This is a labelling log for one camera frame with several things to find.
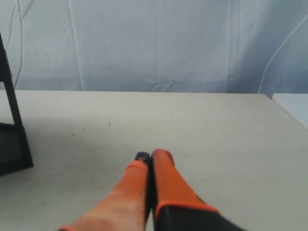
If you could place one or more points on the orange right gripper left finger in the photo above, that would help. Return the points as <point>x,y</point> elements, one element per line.
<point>125,208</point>

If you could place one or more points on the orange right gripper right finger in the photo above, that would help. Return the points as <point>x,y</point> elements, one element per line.
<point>177,206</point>

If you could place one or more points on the black metal shelf rack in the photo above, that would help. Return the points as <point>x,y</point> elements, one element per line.
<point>15,154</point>

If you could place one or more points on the white side table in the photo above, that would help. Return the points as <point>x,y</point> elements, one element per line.
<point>295,105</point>

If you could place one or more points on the white backdrop curtain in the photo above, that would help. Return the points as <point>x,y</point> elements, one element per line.
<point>227,46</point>

